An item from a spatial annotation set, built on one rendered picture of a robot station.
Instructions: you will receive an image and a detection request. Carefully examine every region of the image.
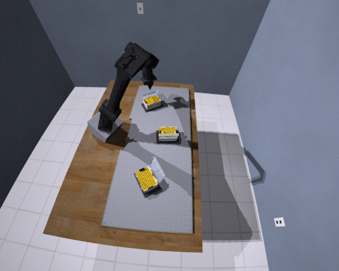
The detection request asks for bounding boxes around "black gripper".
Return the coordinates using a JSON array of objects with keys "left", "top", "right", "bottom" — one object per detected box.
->
[{"left": 141, "top": 72, "right": 157, "bottom": 90}]

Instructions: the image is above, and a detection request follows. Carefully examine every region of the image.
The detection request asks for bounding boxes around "yellow pipette tip rack insert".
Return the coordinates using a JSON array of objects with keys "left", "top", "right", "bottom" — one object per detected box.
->
[
  {"left": 136, "top": 167, "right": 157, "bottom": 191},
  {"left": 159, "top": 127, "right": 176, "bottom": 134},
  {"left": 144, "top": 96, "right": 160, "bottom": 105}
]

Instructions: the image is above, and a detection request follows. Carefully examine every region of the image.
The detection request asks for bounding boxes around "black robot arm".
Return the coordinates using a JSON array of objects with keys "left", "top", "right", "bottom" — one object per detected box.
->
[{"left": 98, "top": 42, "right": 159, "bottom": 131}]

